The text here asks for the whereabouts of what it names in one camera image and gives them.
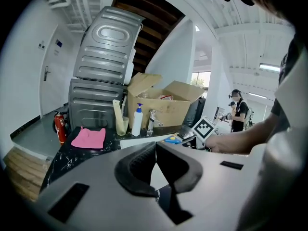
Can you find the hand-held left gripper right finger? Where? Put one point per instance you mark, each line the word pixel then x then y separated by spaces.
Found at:
pixel 216 189

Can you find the blue and yellow squeegee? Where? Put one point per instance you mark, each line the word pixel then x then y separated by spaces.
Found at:
pixel 172 139

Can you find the pink cloth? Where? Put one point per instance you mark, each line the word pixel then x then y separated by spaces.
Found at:
pixel 89 139

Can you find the large open cardboard box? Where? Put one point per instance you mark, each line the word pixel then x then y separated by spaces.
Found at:
pixel 163 109

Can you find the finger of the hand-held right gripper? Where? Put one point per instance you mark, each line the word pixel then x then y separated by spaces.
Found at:
pixel 187 133

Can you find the ceiling light tube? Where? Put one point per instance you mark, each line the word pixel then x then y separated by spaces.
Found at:
pixel 257 95
pixel 269 67

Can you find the white pump bottle blue cap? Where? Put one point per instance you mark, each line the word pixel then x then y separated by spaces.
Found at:
pixel 137 121

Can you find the grey metal washing machine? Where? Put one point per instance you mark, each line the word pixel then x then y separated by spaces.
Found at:
pixel 106 47
pixel 93 105

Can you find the person's black clothing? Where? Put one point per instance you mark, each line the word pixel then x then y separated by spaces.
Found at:
pixel 286 80

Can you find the black marble vanity table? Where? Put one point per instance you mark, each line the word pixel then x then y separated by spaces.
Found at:
pixel 72 160

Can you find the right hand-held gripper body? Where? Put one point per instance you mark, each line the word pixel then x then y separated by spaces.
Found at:
pixel 204 129

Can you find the window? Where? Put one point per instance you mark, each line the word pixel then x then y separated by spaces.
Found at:
pixel 201 79

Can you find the white rectangular sink basin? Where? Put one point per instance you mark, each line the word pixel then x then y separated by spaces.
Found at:
pixel 139 142

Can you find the clear plastic bag red item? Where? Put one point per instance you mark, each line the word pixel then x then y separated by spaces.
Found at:
pixel 166 97

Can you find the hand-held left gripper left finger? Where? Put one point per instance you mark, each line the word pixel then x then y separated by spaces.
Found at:
pixel 96 189

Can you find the chrome faucet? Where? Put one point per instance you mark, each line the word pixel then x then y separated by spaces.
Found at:
pixel 151 121

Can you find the wooden step platform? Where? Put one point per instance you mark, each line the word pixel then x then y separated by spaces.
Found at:
pixel 24 174

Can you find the brown wooden staircase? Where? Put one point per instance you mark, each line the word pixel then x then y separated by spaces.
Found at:
pixel 154 20

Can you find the person's right forearm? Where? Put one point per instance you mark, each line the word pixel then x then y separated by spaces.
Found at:
pixel 240 141

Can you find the grey door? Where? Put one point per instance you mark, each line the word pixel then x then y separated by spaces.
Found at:
pixel 57 76

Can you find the red fire extinguisher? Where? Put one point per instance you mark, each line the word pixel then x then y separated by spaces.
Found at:
pixel 60 129

